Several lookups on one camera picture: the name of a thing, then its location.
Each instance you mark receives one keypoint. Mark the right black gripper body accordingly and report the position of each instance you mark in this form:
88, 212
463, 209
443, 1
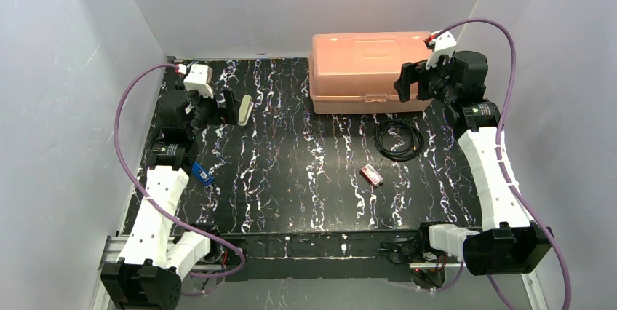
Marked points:
411, 81

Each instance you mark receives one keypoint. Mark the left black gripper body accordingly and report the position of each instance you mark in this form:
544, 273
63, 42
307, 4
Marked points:
228, 107

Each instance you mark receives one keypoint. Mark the beige stapler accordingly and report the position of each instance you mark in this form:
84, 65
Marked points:
245, 110

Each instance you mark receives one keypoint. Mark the blue stapler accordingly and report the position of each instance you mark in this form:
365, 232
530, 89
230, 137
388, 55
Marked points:
201, 174

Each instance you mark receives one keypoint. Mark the red staples box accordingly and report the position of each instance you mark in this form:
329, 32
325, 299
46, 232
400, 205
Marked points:
371, 175

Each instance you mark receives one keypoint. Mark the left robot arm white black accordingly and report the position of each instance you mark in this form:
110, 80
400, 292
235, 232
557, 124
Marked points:
148, 273

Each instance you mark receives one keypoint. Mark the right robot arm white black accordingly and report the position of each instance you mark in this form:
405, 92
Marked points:
508, 241

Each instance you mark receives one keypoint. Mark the orange plastic toolbox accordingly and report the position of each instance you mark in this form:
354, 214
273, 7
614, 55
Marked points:
354, 73

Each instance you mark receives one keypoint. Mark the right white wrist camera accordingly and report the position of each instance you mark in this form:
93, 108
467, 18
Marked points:
441, 43

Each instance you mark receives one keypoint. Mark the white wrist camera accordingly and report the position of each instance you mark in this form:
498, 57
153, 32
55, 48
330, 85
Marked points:
199, 79
441, 43

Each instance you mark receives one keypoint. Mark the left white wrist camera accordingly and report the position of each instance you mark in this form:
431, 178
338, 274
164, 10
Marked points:
199, 79

